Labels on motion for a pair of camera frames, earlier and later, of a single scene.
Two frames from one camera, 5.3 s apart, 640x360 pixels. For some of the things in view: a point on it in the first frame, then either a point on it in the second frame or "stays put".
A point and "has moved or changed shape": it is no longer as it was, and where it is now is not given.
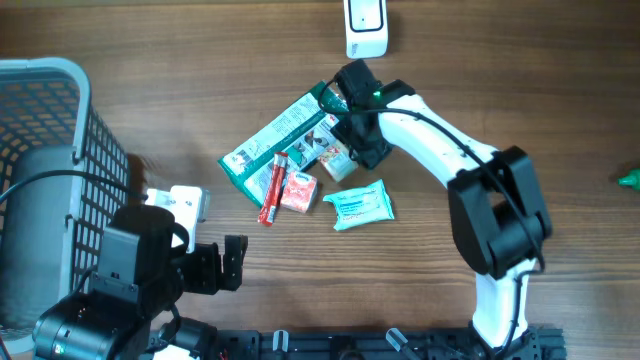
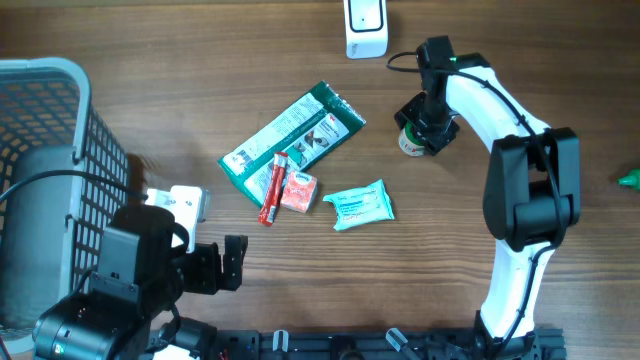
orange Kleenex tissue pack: x=299 y=191 stays put
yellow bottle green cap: x=632 y=180 stays put
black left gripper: x=209 y=276 stays put
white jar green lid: x=338 y=162 has moved or changed shape
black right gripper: x=368 y=154 → x=433 y=138
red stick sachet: x=274 y=188 stays put
